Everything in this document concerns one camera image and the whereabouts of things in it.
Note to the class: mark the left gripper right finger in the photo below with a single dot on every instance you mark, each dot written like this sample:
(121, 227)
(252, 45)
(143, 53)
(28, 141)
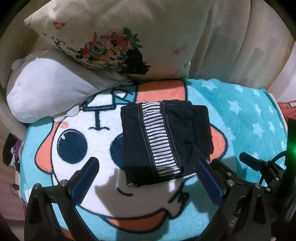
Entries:
(242, 209)

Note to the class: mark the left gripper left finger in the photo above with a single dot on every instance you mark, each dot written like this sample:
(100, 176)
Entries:
(41, 222)

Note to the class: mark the navy frog print pants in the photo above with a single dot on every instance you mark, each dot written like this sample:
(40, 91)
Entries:
(162, 140)

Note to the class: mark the teal cartoon fleece blanket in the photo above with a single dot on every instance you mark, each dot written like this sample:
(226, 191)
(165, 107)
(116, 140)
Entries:
(242, 119)

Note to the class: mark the white plush pillow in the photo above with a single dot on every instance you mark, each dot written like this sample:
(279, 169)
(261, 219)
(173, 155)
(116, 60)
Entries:
(49, 83)

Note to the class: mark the cream floral pillow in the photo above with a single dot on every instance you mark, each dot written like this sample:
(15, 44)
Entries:
(143, 39)

